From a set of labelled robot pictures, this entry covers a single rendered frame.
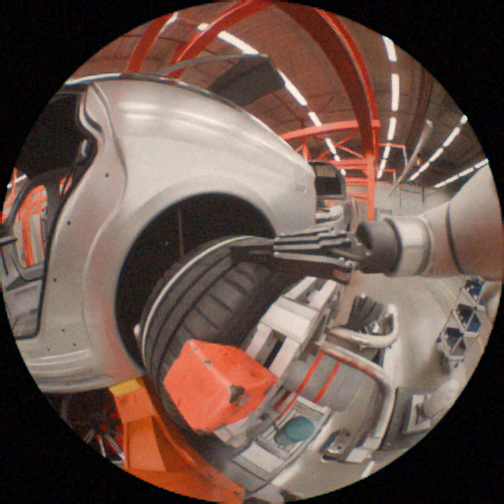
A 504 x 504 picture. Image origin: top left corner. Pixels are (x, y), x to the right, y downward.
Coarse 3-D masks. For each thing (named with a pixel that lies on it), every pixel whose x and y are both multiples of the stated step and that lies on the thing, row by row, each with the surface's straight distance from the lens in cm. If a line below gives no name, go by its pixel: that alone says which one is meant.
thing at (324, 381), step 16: (304, 368) 40; (320, 368) 40; (336, 368) 41; (352, 368) 44; (288, 384) 43; (304, 384) 41; (320, 384) 40; (336, 384) 40; (352, 384) 41; (320, 400) 42; (336, 400) 42; (352, 400) 42
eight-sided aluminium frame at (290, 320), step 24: (312, 288) 30; (336, 288) 32; (288, 312) 20; (312, 312) 21; (336, 312) 59; (264, 336) 21; (288, 336) 19; (264, 360) 25; (288, 360) 20; (264, 408) 65; (216, 432) 28; (240, 432) 27
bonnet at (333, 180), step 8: (312, 168) 357; (320, 168) 352; (328, 168) 348; (336, 168) 343; (320, 176) 366; (328, 176) 361; (336, 176) 357; (320, 184) 376; (328, 184) 371; (336, 184) 366; (344, 184) 359; (320, 192) 384; (328, 192) 379; (336, 192) 374; (344, 192) 366
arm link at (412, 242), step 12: (396, 216) 25; (408, 216) 27; (396, 228) 22; (408, 228) 23; (420, 228) 24; (396, 240) 22; (408, 240) 22; (420, 240) 23; (396, 252) 22; (408, 252) 22; (420, 252) 23; (396, 264) 23; (408, 264) 23; (420, 264) 24; (396, 276) 24; (408, 276) 28
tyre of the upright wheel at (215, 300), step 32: (192, 256) 34; (224, 256) 28; (160, 288) 34; (192, 288) 25; (224, 288) 21; (256, 288) 21; (320, 288) 55; (160, 320) 29; (192, 320) 21; (224, 320) 19; (160, 352) 27; (160, 384) 30
